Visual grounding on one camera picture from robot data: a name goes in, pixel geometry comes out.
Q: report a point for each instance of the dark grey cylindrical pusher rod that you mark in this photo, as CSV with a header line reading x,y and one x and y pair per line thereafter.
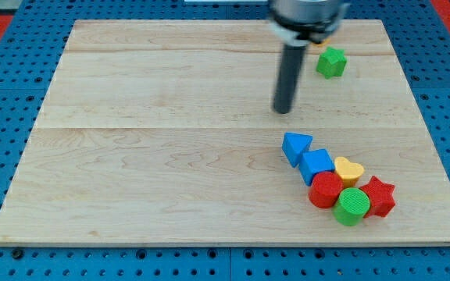
x,y
291,62

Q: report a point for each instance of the blue triangle block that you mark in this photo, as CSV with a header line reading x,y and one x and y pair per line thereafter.
x,y
294,145

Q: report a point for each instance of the yellow block behind arm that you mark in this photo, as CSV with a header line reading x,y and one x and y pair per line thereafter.
x,y
322,44

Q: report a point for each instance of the blue cube block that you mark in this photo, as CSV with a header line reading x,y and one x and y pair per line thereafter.
x,y
314,162

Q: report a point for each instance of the green star block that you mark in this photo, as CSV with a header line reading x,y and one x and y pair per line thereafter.
x,y
331,63

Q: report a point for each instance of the yellow heart block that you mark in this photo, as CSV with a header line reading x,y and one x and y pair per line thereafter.
x,y
349,172

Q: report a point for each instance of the red cylinder block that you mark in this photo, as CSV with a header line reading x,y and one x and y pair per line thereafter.
x,y
325,189

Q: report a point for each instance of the blue perforated base mat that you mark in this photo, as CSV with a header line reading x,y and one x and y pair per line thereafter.
x,y
32,37

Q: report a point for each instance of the green cylinder block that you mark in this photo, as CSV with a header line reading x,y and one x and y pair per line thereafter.
x,y
351,206

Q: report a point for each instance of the light wooden board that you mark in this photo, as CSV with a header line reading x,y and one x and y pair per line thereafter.
x,y
160,133

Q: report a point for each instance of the red star block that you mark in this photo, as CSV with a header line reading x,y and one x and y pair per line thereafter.
x,y
381,197

